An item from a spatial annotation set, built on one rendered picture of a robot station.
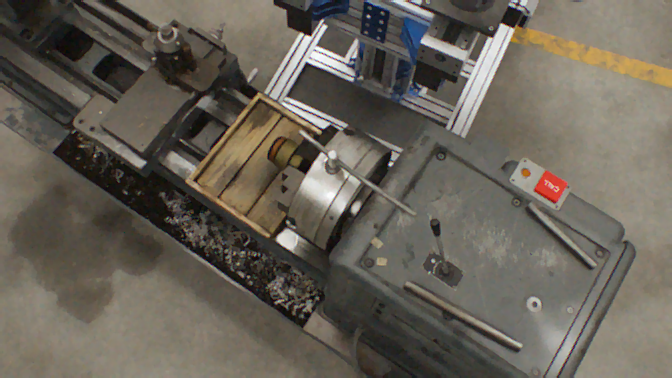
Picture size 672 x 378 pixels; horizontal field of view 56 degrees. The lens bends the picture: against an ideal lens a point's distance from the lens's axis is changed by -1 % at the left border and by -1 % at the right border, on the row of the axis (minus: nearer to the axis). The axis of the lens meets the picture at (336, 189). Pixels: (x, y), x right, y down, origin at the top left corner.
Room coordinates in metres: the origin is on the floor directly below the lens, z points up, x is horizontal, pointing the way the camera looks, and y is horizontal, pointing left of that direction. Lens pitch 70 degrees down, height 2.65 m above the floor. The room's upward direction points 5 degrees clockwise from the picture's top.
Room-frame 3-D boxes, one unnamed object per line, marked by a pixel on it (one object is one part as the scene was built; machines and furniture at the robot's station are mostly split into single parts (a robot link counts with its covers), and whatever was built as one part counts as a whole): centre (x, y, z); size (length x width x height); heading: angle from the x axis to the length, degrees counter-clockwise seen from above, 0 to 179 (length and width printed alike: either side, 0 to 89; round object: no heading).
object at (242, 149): (0.72, 0.22, 0.89); 0.36 x 0.30 x 0.04; 151
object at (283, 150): (0.67, 0.13, 1.08); 0.09 x 0.09 x 0.09; 62
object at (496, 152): (0.65, -0.35, 1.24); 0.09 x 0.08 x 0.03; 61
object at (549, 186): (0.57, -0.50, 1.26); 0.06 x 0.06 x 0.02; 61
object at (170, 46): (0.96, 0.50, 1.13); 0.08 x 0.08 x 0.03
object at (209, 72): (0.95, 0.47, 0.99); 0.20 x 0.10 x 0.05; 61
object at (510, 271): (0.42, -0.36, 1.06); 0.59 x 0.48 x 0.39; 61
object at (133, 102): (0.91, 0.53, 0.95); 0.43 x 0.17 x 0.05; 151
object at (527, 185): (0.58, -0.48, 1.23); 0.13 x 0.08 x 0.05; 61
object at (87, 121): (0.92, 0.58, 0.90); 0.47 x 0.30 x 0.06; 151
